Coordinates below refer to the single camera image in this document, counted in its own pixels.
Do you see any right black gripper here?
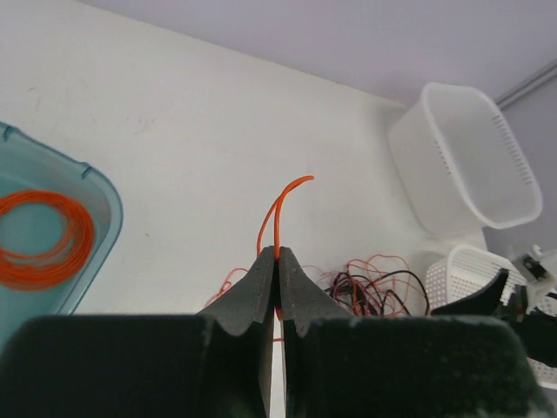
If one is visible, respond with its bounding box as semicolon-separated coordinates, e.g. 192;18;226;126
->
432;268;556;361

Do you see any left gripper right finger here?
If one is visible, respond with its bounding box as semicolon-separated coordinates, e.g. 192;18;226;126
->
278;247;355;417

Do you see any perforated white plastic basket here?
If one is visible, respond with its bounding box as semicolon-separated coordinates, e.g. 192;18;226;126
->
426;244;556;390

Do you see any black cable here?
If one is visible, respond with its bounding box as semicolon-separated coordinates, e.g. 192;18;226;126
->
324;269;432;318

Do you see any coiled orange wire bundle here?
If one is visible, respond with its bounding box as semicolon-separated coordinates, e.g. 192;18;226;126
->
0;189;97;292

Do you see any deep white plastic tub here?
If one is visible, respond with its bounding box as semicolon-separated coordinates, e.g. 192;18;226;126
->
388;83;543;236

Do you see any right frame post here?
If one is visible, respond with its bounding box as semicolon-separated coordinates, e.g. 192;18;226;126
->
495;60;557;110

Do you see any teal transparent plastic tray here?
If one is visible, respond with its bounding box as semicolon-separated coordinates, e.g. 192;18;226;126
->
1;123;123;342

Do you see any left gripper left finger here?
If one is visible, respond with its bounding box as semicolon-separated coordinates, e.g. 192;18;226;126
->
198;246;276;417

